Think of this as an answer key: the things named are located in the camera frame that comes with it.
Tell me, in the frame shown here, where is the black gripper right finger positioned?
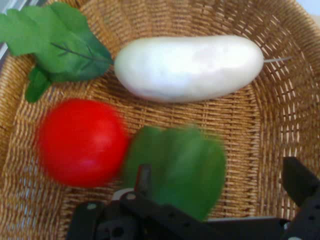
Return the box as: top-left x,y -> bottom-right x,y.
281,156 -> 320,240

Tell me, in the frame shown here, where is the woven wicker basket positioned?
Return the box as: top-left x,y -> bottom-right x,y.
0,0 -> 320,240

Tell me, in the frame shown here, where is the red tomato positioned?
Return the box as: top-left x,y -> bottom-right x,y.
34,98 -> 130,189

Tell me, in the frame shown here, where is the green bell pepper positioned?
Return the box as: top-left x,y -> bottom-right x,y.
123,124 -> 227,222

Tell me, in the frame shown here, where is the white radish with green leaves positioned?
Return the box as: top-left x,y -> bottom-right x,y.
0,2 -> 293,104

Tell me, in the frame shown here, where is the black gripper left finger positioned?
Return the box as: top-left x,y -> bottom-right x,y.
66,163 -> 209,240

